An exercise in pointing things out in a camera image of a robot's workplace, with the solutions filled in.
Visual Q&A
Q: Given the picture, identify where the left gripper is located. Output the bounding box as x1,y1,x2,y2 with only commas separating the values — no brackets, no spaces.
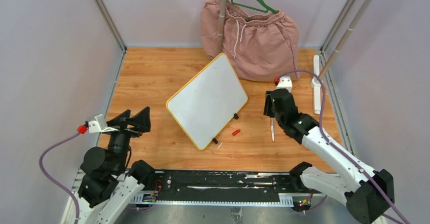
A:
102,105,151,171

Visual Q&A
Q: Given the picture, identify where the white marker pen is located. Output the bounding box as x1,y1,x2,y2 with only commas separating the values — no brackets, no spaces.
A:
270,118,275,142

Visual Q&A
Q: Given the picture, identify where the red marker cap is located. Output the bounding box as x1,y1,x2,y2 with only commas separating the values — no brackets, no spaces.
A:
232,129,241,136

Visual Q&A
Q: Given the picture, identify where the yellow framed whiteboard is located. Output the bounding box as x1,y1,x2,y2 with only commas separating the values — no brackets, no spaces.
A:
166,53,248,150

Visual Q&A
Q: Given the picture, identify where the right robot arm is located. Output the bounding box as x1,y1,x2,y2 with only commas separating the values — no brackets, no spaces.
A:
264,88,395,223

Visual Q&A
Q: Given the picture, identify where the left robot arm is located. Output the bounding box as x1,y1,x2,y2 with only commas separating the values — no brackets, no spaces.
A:
74,106,156,223

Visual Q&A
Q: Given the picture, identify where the clothes rack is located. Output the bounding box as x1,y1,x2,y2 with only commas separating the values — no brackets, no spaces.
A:
214,0,387,115

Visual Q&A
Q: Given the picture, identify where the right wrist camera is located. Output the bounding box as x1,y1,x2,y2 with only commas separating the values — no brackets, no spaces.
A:
276,76,293,92

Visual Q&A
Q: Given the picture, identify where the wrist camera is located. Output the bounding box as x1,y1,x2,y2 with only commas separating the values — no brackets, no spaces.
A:
276,76,293,92
88,114,119,133

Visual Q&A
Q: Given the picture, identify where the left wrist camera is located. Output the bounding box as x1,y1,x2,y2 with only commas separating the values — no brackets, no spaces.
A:
88,114,119,133

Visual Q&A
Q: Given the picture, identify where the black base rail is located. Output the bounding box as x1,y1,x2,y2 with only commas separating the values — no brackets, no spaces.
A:
132,170,324,207

